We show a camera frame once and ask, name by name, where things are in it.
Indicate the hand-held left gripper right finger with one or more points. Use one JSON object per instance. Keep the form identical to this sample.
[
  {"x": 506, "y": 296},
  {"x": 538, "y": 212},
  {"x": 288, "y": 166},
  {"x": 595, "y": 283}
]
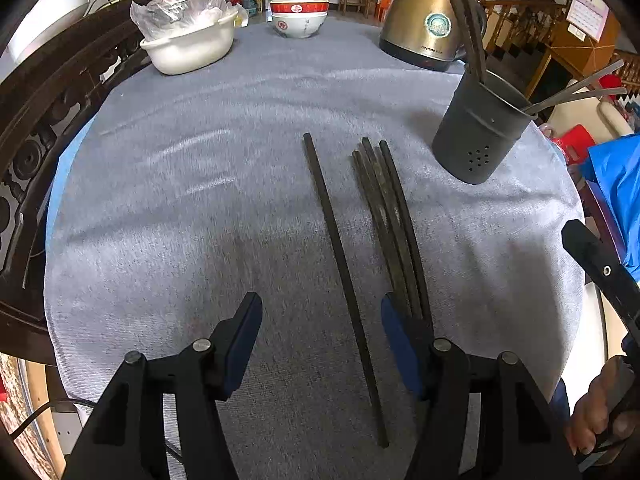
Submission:
[{"x": 400, "y": 350}]

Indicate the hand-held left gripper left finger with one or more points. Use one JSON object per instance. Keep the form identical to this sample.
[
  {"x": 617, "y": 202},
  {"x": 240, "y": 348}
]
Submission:
[{"x": 245, "y": 345}]

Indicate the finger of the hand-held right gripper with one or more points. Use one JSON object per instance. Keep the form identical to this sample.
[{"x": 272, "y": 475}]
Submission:
[{"x": 605, "y": 270}]

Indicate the bundle of dark chopsticks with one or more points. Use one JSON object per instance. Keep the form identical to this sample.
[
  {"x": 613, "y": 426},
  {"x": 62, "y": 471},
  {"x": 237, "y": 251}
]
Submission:
[{"x": 385, "y": 210}]

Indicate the grey metal chopstick holder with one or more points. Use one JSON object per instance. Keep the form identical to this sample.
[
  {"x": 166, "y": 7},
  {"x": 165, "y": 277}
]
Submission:
[{"x": 475, "y": 130}]

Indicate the person's right hand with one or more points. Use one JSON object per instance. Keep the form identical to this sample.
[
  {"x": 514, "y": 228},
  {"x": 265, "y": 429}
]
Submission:
[{"x": 590, "y": 420}]

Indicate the blue jacket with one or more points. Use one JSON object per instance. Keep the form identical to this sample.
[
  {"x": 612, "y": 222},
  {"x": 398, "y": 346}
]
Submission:
[{"x": 615, "y": 185}]

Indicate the cream sofa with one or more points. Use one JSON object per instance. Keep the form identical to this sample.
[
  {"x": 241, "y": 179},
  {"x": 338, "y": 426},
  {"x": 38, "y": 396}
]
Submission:
[{"x": 600, "y": 115}]

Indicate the white power strip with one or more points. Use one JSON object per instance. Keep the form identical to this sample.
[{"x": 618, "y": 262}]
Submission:
[{"x": 67, "y": 430}]

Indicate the orange wooden pillar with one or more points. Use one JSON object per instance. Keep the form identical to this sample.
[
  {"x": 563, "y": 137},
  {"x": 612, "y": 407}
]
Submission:
[{"x": 575, "y": 60}]

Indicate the light blue table cover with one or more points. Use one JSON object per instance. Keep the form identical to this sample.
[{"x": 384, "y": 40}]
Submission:
[{"x": 62, "y": 175}]

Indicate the wooden stair railing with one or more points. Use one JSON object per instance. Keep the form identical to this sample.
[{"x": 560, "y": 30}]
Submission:
[{"x": 520, "y": 20}]

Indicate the white plastic basin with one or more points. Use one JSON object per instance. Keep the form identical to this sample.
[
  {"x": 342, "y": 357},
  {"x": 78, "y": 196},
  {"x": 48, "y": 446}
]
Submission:
[{"x": 190, "y": 52}]

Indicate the carved dark wooden bench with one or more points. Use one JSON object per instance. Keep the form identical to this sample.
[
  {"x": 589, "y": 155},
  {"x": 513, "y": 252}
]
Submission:
[{"x": 30, "y": 135}]

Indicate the brass electric kettle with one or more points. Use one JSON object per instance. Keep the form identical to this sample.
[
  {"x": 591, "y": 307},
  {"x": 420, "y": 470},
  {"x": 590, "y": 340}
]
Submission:
[{"x": 420, "y": 15}]

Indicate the white bowl red emblem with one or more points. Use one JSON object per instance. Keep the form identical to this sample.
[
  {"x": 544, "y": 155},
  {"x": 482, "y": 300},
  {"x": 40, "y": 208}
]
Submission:
[{"x": 300, "y": 26}]

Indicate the blue water jug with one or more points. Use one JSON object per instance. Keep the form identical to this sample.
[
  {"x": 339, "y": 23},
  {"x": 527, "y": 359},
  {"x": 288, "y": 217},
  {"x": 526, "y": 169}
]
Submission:
[{"x": 250, "y": 2}]

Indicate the orange cardboard box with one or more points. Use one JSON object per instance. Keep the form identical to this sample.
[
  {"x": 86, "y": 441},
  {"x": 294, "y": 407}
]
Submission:
[{"x": 382, "y": 7}]

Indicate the clear plastic bag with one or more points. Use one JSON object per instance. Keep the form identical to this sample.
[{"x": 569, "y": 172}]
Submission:
[{"x": 175, "y": 5}]

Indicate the pink wall calendar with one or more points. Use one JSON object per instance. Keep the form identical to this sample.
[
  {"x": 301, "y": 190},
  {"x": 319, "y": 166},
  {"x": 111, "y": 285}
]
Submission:
[{"x": 587, "y": 10}]

